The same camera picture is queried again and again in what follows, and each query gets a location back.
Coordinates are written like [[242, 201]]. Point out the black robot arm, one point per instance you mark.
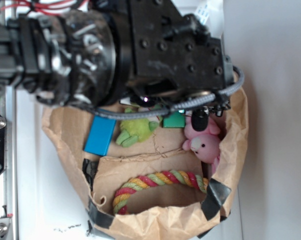
[[69, 59]]

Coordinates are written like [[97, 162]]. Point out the green frog plush toy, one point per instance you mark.
[[134, 131]]

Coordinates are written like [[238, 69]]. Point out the green rectangular block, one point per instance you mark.
[[175, 120]]

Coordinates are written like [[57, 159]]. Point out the blue rectangular block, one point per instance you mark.
[[100, 136]]

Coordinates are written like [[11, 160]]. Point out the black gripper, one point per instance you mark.
[[170, 58]]

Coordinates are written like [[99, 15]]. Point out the multicolour rope ring toy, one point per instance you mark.
[[143, 182]]

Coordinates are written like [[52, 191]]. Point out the aluminium frame rail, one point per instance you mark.
[[8, 178]]

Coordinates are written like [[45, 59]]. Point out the pink pig plush toy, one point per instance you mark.
[[205, 144]]

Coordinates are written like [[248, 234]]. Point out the brown paper bag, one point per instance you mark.
[[168, 212]]

